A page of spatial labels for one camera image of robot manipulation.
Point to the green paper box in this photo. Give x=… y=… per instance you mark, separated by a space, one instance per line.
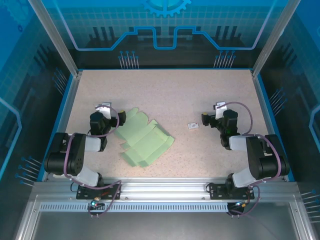
x=147 y=140

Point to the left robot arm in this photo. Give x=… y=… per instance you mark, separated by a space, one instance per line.
x=75 y=155

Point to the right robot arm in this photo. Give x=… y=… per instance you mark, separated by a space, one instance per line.
x=255 y=155

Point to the small white card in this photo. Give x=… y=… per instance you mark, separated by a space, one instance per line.
x=193 y=126

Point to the grid print acrylic panel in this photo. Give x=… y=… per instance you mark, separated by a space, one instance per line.
x=15 y=100
x=305 y=87

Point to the gear print acrylic panel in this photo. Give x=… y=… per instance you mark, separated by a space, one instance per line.
x=100 y=25

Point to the grey metal tray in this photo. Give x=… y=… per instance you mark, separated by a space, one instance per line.
x=162 y=225

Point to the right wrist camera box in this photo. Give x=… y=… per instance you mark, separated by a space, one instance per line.
x=220 y=113

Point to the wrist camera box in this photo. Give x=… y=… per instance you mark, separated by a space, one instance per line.
x=107 y=112
x=220 y=113

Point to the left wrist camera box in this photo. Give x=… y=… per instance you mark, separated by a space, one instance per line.
x=107 y=112

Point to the blue aluminium side rail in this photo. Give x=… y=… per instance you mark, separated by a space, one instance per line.
x=269 y=112
x=62 y=117

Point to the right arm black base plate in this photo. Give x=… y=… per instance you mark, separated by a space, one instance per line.
x=216 y=192

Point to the aluminium mounting rail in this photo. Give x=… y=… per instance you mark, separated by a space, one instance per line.
x=162 y=186

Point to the aluminium frame post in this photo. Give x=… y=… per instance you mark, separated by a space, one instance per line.
x=57 y=40
x=272 y=37

